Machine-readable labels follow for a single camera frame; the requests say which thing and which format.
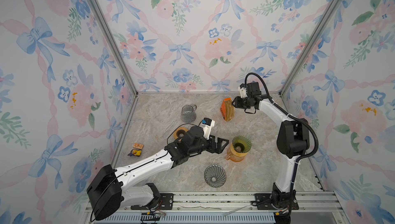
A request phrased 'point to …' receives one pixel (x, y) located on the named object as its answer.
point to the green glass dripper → (241, 144)
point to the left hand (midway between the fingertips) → (223, 139)
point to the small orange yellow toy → (137, 150)
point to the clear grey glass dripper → (215, 176)
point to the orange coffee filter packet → (227, 109)
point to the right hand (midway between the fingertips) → (234, 101)
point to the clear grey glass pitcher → (188, 114)
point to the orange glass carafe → (233, 155)
